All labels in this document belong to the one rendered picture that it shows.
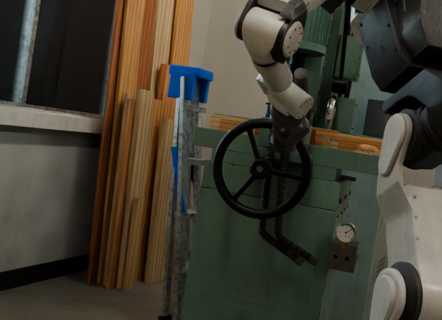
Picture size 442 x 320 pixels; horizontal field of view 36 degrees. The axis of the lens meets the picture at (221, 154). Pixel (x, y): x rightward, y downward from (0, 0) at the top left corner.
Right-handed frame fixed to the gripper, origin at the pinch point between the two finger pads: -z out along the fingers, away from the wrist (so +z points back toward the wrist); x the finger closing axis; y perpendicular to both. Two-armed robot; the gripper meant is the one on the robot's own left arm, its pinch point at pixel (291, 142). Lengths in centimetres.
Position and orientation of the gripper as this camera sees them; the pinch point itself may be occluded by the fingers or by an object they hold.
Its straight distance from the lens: 187.8
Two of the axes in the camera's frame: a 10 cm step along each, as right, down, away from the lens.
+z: -1.4, -5.0, -8.5
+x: 7.4, -6.3, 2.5
